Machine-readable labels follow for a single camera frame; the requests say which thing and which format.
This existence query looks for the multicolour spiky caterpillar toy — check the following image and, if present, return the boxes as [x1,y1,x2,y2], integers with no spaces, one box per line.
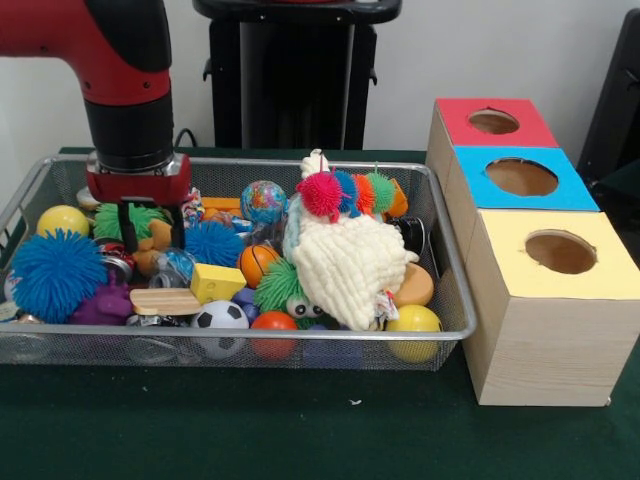
[294,160,409,224]

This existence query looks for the small blue spiky ball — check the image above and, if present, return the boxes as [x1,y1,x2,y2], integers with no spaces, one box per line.
[184,219,246,269]

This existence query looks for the plain green spiky ball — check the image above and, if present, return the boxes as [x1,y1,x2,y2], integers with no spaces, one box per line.
[93,202,174,242]

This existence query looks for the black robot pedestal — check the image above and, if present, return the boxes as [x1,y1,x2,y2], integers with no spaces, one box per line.
[192,0,404,151]

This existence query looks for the dark green table cloth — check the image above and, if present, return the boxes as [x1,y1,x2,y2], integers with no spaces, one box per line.
[0,145,640,480]
[592,159,640,231]

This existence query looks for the wooden box with three holes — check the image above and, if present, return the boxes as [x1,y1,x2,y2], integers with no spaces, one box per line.
[426,97,626,408]

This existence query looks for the yellow foam block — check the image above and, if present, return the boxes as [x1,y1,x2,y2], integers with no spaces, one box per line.
[189,263,248,305]

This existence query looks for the tan bear plush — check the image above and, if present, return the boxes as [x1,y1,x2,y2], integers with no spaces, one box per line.
[133,219,175,276]

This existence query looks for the large blue spiky ball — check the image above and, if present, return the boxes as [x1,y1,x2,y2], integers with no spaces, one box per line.
[10,228,109,324]

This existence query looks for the small basketball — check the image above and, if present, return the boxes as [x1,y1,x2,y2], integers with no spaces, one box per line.
[237,244,280,290]

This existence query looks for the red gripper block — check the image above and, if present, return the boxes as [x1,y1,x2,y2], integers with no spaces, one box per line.
[84,153,194,255]

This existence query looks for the shallow clear mesh bin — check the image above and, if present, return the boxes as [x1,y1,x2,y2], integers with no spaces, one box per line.
[0,155,478,371]

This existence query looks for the cream waffle cloth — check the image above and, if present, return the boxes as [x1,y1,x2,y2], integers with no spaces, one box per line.
[289,148,420,331]

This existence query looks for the small soccer ball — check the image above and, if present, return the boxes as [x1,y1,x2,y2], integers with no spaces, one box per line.
[190,299,250,360]

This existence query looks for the globe print ball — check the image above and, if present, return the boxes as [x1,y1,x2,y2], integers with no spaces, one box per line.
[240,179,289,225]

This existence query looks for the black chair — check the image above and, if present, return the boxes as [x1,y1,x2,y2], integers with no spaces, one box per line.
[577,8,640,176]

